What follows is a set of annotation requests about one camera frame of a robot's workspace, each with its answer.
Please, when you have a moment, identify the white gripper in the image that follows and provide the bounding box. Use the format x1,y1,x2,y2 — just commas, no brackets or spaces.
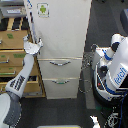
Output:
23,35,43,55

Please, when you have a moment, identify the white fridge door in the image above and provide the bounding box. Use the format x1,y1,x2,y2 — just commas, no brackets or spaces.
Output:
24,0,92,59

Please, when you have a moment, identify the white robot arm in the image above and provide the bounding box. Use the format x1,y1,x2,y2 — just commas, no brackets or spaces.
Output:
0,36,43,128

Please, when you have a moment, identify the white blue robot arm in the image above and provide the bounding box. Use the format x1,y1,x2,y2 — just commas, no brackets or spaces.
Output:
92,34,128,106

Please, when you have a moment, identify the wooden drawer cabinet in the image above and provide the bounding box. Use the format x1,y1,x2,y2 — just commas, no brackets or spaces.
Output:
0,17,45,98

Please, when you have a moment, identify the green android sticker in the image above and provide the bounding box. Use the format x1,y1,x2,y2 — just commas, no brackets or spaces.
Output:
37,3,49,17

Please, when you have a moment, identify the white refrigerator body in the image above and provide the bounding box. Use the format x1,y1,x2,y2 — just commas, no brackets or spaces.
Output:
23,0,93,100

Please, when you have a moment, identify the grey box on cabinet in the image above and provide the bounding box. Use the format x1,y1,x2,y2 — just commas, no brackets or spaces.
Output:
0,6,26,18

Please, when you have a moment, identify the upper fridge drawer handle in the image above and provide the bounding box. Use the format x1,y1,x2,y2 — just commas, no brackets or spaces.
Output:
49,61,71,66

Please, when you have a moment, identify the fridge drawer handle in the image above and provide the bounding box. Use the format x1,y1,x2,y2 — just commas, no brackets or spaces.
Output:
52,79,70,84
49,61,71,66

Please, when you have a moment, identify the lower fridge drawer handle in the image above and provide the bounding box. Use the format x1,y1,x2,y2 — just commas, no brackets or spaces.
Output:
52,79,70,84

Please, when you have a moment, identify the grey cables bundle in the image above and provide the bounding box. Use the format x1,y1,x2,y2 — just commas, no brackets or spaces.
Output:
78,43,100,94

